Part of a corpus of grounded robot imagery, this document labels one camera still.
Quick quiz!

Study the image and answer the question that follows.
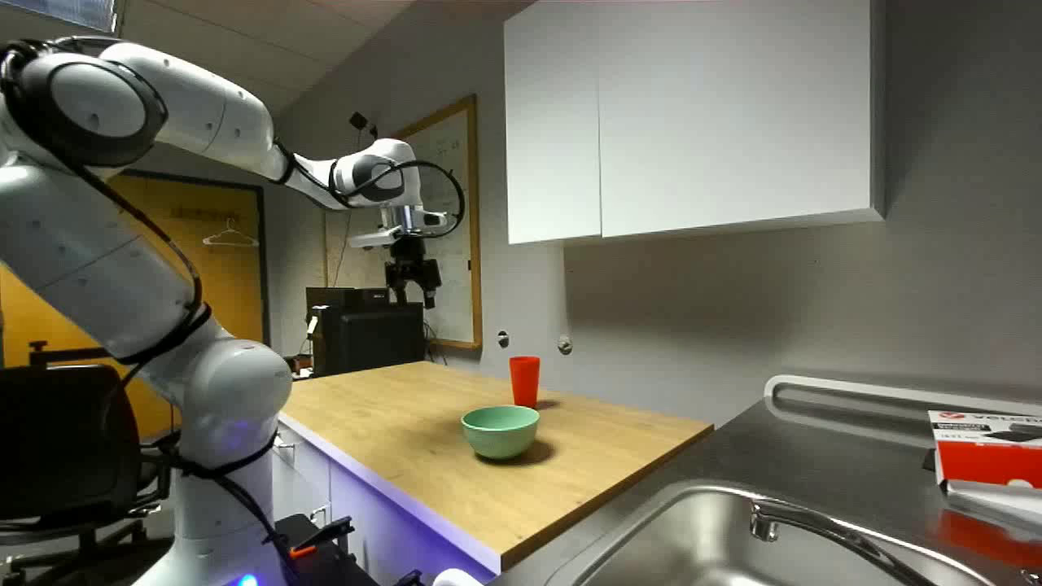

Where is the orange plastic cup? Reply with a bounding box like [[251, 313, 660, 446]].
[[508, 354, 541, 408]]

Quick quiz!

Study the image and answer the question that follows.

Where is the white wall cabinet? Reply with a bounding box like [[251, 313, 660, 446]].
[[505, 0, 882, 246]]

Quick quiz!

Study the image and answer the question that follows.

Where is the framed whiteboard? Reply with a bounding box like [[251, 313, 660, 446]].
[[401, 95, 481, 354]]

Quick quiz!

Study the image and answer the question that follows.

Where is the green ceramic bowl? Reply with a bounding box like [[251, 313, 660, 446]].
[[461, 404, 541, 458]]

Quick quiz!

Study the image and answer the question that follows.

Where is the black office chair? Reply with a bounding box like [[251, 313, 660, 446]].
[[0, 347, 169, 544]]

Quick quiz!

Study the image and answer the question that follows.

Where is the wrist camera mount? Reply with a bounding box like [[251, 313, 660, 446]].
[[350, 207, 461, 250]]

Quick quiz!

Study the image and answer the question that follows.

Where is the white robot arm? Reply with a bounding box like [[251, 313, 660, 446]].
[[0, 37, 456, 586]]

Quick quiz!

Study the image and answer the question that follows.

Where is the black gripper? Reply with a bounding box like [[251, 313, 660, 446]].
[[383, 238, 439, 311]]

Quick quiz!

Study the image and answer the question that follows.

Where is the orange wooden door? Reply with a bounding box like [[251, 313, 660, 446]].
[[0, 168, 284, 440]]

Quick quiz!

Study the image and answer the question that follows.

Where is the stainless steel sink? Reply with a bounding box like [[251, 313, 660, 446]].
[[548, 482, 993, 586]]

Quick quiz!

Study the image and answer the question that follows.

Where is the red and white box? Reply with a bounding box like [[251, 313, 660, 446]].
[[927, 412, 1042, 527]]

